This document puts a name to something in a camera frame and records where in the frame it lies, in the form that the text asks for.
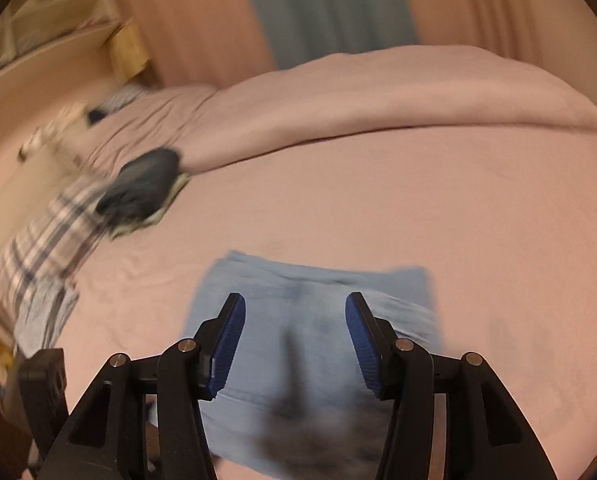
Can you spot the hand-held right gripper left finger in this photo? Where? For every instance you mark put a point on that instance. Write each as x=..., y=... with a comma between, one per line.
x=227, y=345

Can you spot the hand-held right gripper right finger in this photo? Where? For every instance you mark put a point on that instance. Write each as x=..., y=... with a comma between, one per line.
x=363, y=345

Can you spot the light blue pants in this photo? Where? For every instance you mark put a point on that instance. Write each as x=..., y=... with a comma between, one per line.
x=303, y=300

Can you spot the yellow patterned object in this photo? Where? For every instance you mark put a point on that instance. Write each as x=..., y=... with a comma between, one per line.
x=4, y=360

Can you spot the pink bed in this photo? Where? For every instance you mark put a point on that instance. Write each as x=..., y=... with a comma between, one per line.
x=403, y=210

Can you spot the plaid cloth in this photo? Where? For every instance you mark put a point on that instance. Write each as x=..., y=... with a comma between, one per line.
x=48, y=250

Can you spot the dark grey cloth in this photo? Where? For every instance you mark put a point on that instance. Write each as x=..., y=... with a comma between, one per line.
x=138, y=182

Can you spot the cream pillow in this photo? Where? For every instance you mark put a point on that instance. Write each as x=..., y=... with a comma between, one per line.
x=18, y=200

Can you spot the pink duvet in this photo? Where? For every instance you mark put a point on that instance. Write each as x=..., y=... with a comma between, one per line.
x=378, y=100

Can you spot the small dark object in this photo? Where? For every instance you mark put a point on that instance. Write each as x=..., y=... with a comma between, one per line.
x=96, y=116

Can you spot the striped cloth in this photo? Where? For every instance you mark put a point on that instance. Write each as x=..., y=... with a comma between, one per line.
x=123, y=97

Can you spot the yellow box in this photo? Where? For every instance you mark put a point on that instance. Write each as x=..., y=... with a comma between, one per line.
x=128, y=50

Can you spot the pink curtain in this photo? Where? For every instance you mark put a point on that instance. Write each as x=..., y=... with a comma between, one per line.
x=193, y=20
x=488, y=5

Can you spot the wooden headboard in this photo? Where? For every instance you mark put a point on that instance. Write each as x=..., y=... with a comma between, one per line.
x=38, y=57

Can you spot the blue-grey curtain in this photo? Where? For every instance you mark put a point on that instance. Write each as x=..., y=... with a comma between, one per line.
x=328, y=5

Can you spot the clear plastic wrapping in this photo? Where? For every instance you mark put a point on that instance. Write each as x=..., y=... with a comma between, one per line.
x=53, y=5

